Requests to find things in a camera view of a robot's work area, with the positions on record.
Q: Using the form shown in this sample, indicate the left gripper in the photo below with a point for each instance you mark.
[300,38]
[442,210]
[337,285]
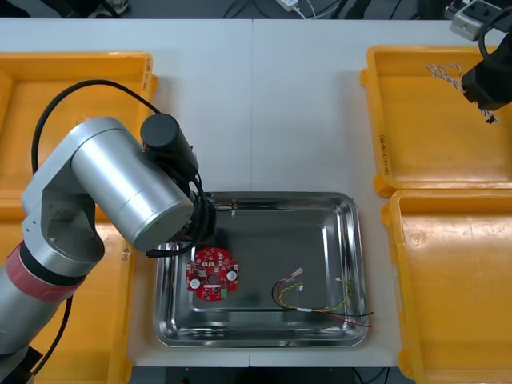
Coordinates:
[202,220]

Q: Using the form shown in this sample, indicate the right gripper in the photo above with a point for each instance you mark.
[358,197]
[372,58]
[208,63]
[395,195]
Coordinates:
[488,86]

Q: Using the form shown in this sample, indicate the round red circuit board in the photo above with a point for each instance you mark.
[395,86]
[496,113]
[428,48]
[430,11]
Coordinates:
[214,266]

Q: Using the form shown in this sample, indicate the red black green-yellow harness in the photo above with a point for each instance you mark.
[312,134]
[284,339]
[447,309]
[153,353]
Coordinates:
[305,310]

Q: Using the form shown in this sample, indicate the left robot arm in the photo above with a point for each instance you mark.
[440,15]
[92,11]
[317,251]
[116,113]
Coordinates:
[112,172]

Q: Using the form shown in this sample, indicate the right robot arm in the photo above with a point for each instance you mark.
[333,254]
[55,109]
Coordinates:
[468,18]

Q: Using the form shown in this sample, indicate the steel tray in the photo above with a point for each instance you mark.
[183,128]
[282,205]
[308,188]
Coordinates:
[260,248]

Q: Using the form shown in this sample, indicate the yellow-orange plastic bin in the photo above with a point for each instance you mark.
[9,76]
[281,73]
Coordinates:
[24,152]
[420,160]
[100,340]
[440,320]

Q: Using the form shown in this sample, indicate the black robot torso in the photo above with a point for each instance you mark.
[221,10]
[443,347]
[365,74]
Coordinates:
[208,376]

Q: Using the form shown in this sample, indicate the white power strip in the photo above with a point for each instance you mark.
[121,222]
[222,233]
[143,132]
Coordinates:
[287,3]

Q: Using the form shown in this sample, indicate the person's shoe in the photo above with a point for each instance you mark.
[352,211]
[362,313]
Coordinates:
[118,5]

